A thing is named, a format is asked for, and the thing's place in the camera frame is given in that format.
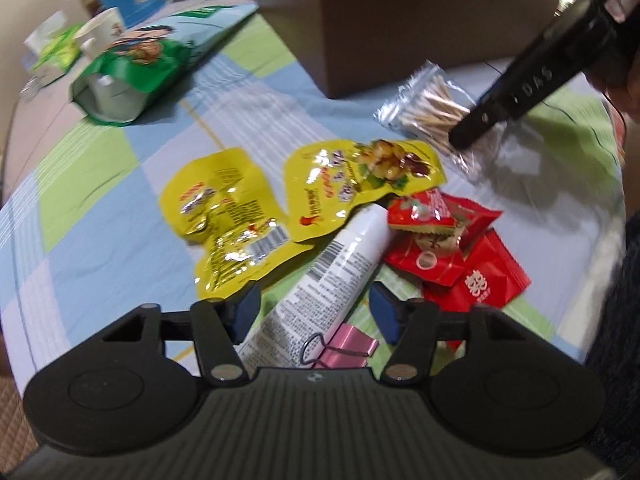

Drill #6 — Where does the white paper cup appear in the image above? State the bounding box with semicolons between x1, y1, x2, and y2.
74;7;126;58

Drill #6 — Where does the brown cardboard box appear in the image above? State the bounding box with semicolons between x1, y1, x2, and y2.
248;0;566;101

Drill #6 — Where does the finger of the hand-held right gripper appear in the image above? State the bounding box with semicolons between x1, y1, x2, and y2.
448;94;508;151

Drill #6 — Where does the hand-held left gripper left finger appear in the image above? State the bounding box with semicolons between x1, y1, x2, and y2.
100;284;262;387

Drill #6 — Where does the plain red candy packet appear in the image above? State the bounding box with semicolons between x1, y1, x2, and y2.
422;229;532;313

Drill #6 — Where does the pink binder clip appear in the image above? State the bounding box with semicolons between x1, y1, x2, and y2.
300;324;380;370

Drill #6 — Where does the person's right hand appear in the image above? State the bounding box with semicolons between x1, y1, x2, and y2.
585;50;640;126

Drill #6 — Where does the white tube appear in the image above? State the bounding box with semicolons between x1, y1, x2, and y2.
235;202;393;368

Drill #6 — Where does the person's dark clothing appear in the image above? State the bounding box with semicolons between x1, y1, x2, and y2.
582;215;640;480

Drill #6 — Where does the yellow chestnut snack packet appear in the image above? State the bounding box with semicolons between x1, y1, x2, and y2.
284;139;447;245

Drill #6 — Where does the large green snack bag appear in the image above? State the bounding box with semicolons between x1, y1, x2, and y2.
69;4;261;127

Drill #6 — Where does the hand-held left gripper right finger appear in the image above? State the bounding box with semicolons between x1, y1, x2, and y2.
369;282;526;386

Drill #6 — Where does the yellow barcode snack packet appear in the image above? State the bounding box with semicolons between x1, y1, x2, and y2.
159;147;291;302

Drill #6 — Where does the red candy with picture print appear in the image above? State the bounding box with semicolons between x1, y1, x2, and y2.
387;189;503;252

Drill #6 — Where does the green tissue pack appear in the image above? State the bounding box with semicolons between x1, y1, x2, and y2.
25;16;85;86

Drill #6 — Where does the checkered tablecloth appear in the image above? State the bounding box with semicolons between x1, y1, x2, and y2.
0;0;626;393

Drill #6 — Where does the bag of cotton swabs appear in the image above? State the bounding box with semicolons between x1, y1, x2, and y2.
372;60;507;182

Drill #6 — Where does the red candy with gold edge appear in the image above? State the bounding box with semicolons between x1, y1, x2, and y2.
384;232;468;287

